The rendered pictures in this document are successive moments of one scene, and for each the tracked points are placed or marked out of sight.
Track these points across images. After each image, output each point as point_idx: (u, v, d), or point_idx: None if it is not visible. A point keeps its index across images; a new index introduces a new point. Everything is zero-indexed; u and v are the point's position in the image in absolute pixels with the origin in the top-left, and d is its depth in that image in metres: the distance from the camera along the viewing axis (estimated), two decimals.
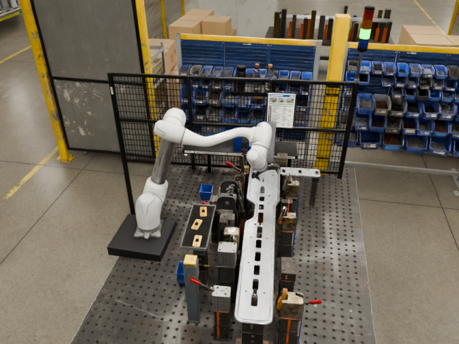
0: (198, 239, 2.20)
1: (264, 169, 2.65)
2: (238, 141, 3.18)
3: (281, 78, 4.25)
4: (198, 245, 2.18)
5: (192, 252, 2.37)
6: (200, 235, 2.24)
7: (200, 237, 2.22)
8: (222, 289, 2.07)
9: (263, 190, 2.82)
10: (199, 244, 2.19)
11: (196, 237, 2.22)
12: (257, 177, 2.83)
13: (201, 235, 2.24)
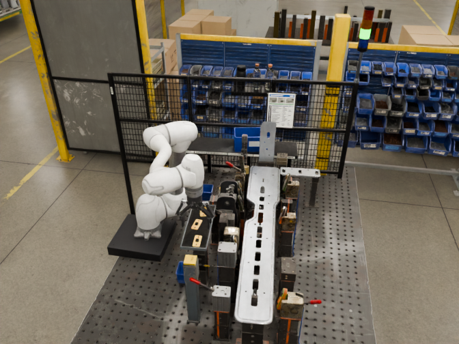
0: (198, 239, 2.20)
1: None
2: (238, 141, 3.18)
3: (281, 78, 4.25)
4: (198, 245, 2.18)
5: (192, 252, 2.37)
6: (200, 235, 2.24)
7: (200, 237, 2.22)
8: (222, 289, 2.07)
9: (263, 190, 2.82)
10: (199, 244, 2.19)
11: (196, 237, 2.22)
12: None
13: (201, 235, 2.24)
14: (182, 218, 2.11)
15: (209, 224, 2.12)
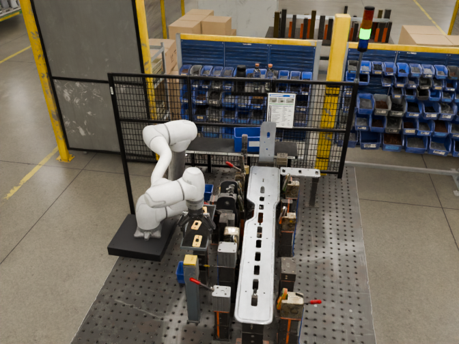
0: (198, 239, 2.20)
1: None
2: (238, 141, 3.18)
3: (281, 78, 4.25)
4: (198, 245, 2.18)
5: (192, 252, 2.37)
6: (200, 235, 2.24)
7: (200, 237, 2.22)
8: (222, 289, 2.07)
9: (263, 190, 2.82)
10: (199, 244, 2.19)
11: (196, 237, 2.22)
12: None
13: (201, 235, 2.24)
14: (184, 229, 2.16)
15: (210, 235, 2.16)
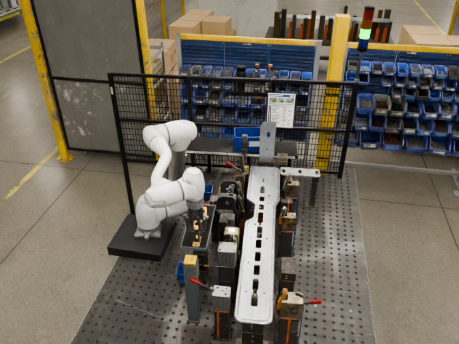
0: (198, 239, 2.20)
1: None
2: (238, 141, 3.18)
3: (281, 78, 4.25)
4: (198, 245, 2.18)
5: (192, 252, 2.37)
6: None
7: (199, 237, 2.22)
8: (222, 289, 2.07)
9: (263, 190, 2.82)
10: (199, 244, 2.19)
11: (196, 237, 2.22)
12: None
13: (201, 235, 2.24)
14: (194, 234, 2.17)
15: (199, 237, 2.18)
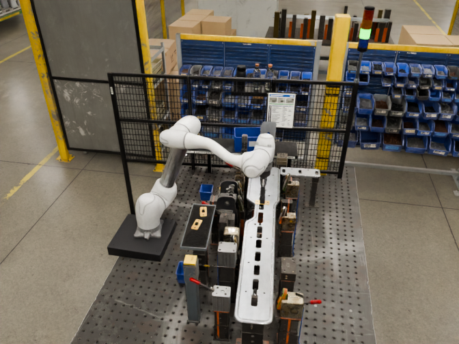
0: None
1: None
2: (238, 141, 3.18)
3: (281, 78, 4.25)
4: (256, 203, 2.46)
5: (192, 252, 2.37)
6: (268, 203, 2.45)
7: (266, 203, 2.45)
8: (222, 289, 2.07)
9: None
10: (257, 204, 2.45)
11: (266, 201, 2.47)
12: (263, 196, 2.42)
13: (269, 204, 2.45)
14: (260, 193, 2.44)
15: (261, 199, 2.44)
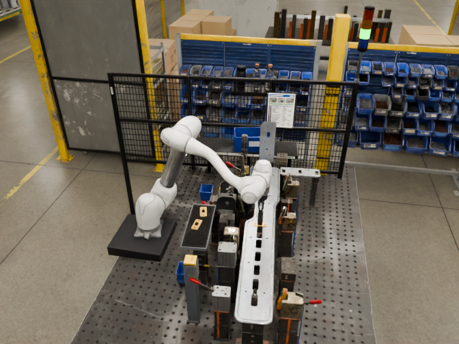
0: None
1: None
2: (238, 141, 3.18)
3: (281, 78, 4.25)
4: (254, 224, 2.55)
5: (192, 252, 2.37)
6: (266, 225, 2.55)
7: (263, 225, 2.55)
8: (222, 289, 2.07)
9: None
10: (255, 226, 2.55)
11: (263, 223, 2.57)
12: (261, 218, 2.51)
13: (266, 226, 2.55)
14: None
15: (258, 221, 2.53)
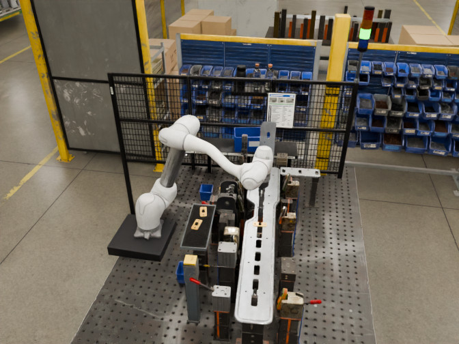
0: (260, 223, 2.55)
1: None
2: (238, 141, 3.18)
3: (281, 78, 4.25)
4: (254, 224, 2.55)
5: (192, 252, 2.37)
6: (266, 225, 2.55)
7: (263, 225, 2.55)
8: (222, 289, 2.07)
9: None
10: (255, 226, 2.55)
11: (263, 223, 2.57)
12: (261, 209, 2.40)
13: (266, 226, 2.55)
14: None
15: (259, 212, 2.42)
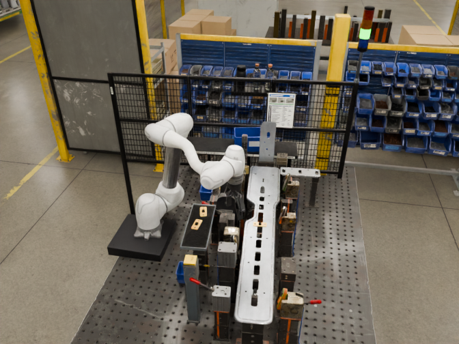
0: (260, 223, 2.55)
1: None
2: (238, 141, 3.18)
3: (281, 78, 4.25)
4: (254, 224, 2.55)
5: (192, 252, 2.37)
6: (266, 225, 2.55)
7: (263, 225, 2.55)
8: (222, 289, 2.07)
9: (263, 190, 2.82)
10: (255, 226, 2.55)
11: (263, 223, 2.57)
12: (242, 211, 2.27)
13: (266, 226, 2.55)
14: (227, 198, 2.36)
15: (239, 216, 2.28)
